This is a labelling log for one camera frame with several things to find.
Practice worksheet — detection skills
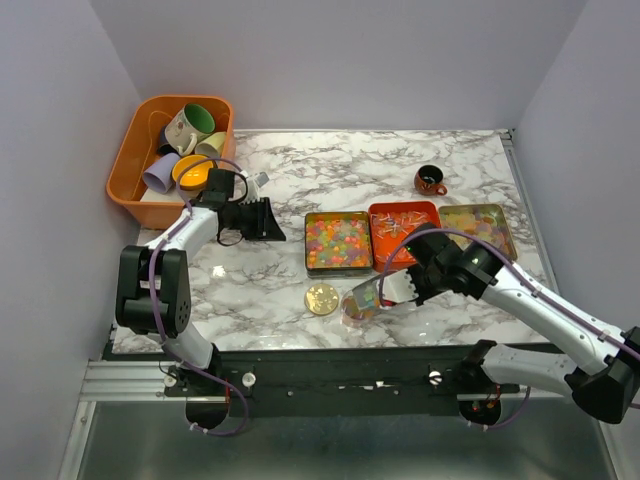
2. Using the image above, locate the aluminium frame rail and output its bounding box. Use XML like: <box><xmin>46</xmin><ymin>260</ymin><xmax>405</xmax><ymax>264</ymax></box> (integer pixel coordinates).
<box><xmin>79</xmin><ymin>361</ymin><xmax>172</xmax><ymax>402</ymax></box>

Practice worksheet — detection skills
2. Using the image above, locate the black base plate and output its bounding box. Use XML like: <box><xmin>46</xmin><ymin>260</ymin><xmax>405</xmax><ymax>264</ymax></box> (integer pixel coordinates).
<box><xmin>164</xmin><ymin>346</ymin><xmax>519</xmax><ymax>418</ymax></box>

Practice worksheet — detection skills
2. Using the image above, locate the orange black mug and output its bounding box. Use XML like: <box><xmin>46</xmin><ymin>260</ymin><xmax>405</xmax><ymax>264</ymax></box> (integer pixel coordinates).
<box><xmin>414</xmin><ymin>165</ymin><xmax>448</xmax><ymax>196</ymax></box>

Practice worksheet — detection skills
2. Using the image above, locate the orange plastic bin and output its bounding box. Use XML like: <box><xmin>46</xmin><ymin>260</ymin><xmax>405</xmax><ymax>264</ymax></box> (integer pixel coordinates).
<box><xmin>106</xmin><ymin>94</ymin><xmax>235</xmax><ymax>230</ymax></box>

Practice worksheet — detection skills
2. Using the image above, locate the cream yellow cup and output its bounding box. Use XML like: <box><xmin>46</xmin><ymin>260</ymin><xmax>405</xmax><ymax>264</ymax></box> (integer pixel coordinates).
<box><xmin>194</xmin><ymin>132</ymin><xmax>226</xmax><ymax>159</ymax></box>

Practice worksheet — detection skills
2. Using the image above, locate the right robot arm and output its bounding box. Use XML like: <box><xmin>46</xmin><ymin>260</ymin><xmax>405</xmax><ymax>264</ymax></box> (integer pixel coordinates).
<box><xmin>378</xmin><ymin>223</ymin><xmax>639</xmax><ymax>424</ymax></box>

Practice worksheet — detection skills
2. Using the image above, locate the gold jar lid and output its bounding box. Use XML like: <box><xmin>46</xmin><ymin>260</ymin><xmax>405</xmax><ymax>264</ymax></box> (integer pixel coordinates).
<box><xmin>304</xmin><ymin>283</ymin><xmax>340</xmax><ymax>316</ymax></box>

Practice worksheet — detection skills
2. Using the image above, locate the floral green-inside mug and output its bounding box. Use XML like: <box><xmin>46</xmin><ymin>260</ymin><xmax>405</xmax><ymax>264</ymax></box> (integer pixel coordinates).
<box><xmin>164</xmin><ymin>103</ymin><xmax>216</xmax><ymax>156</ymax></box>

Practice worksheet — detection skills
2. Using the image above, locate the gold popsicle candy tin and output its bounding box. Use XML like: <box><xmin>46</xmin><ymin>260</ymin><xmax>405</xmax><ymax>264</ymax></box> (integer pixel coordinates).
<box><xmin>438</xmin><ymin>204</ymin><xmax>517</xmax><ymax>260</ymax></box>

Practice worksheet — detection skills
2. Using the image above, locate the orange lollipop tin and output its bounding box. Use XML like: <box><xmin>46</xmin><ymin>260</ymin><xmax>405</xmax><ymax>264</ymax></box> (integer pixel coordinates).
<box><xmin>368</xmin><ymin>201</ymin><xmax>441</xmax><ymax>273</ymax></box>

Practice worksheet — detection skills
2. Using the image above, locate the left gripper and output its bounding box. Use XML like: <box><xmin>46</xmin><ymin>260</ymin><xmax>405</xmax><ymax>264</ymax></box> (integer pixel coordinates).
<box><xmin>229</xmin><ymin>196</ymin><xmax>287</xmax><ymax>241</ymax></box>

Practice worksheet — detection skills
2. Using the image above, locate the dark tin of gummies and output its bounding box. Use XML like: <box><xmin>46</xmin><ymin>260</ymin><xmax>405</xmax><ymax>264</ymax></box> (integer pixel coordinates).
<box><xmin>304</xmin><ymin>211</ymin><xmax>374</xmax><ymax>278</ymax></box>

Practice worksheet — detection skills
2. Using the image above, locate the yellow-inside bowl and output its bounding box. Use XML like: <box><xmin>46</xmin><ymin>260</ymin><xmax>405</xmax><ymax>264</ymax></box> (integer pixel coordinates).
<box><xmin>171</xmin><ymin>154</ymin><xmax>215</xmax><ymax>192</ymax></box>

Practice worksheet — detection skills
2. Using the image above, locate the lavender cup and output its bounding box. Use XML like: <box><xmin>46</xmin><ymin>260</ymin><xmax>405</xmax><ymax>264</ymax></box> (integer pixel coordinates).
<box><xmin>142</xmin><ymin>153</ymin><xmax>181</xmax><ymax>194</ymax></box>

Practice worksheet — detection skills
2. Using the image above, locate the silver metal scoop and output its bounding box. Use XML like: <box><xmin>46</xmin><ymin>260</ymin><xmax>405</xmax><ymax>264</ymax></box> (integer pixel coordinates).
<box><xmin>347</xmin><ymin>276</ymin><xmax>392</xmax><ymax>311</ymax></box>

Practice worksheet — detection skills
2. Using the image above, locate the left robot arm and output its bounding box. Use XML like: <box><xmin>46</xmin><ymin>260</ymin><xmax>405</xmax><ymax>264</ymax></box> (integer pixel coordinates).
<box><xmin>115</xmin><ymin>168</ymin><xmax>286</xmax><ymax>395</ymax></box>

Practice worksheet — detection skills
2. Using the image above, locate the dark navy cup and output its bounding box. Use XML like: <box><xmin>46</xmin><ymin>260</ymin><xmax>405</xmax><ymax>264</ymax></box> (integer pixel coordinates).
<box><xmin>156</xmin><ymin>124</ymin><xmax>177</xmax><ymax>156</ymax></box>

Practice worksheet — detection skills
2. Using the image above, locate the clear glass jar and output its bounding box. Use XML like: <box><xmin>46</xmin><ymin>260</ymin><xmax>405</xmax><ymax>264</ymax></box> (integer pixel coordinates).
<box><xmin>341</xmin><ymin>290</ymin><xmax>380</xmax><ymax>328</ymax></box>

